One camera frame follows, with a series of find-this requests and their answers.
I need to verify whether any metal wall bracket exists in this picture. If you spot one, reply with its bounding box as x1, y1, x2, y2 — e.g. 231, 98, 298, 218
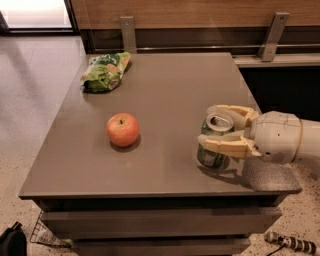
120, 16, 137, 54
257, 12, 290, 62

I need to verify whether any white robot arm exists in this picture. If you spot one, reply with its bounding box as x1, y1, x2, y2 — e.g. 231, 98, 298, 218
198, 105, 320, 167

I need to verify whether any right metal wall bracket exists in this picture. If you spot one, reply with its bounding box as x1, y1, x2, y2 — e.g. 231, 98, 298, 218
257, 12, 290, 62

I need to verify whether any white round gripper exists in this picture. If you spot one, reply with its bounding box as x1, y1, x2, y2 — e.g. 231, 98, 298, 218
198, 105, 301, 164

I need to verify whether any left metal wall bracket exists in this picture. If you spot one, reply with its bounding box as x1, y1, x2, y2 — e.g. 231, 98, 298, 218
120, 16, 137, 54

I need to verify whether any black bag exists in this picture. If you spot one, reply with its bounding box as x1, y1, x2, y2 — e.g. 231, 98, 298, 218
0, 222, 27, 256

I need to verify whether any red apple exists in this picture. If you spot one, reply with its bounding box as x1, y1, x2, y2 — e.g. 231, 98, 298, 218
106, 113, 140, 147

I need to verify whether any green soda can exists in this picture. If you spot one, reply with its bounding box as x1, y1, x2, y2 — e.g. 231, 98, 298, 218
197, 113, 234, 169

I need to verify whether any striped power strip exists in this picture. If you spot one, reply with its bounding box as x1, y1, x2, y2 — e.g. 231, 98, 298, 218
264, 231, 320, 256

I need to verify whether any grey drawer cabinet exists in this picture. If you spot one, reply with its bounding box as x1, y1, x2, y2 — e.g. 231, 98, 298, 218
20, 53, 300, 256

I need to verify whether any green rice chip bag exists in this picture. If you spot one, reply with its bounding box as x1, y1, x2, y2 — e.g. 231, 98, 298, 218
80, 52, 131, 93

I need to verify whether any metal rail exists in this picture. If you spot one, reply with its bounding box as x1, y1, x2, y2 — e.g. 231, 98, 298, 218
93, 43, 320, 52

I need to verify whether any wire basket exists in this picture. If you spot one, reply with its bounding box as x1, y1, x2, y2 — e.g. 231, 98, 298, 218
29, 212, 72, 249

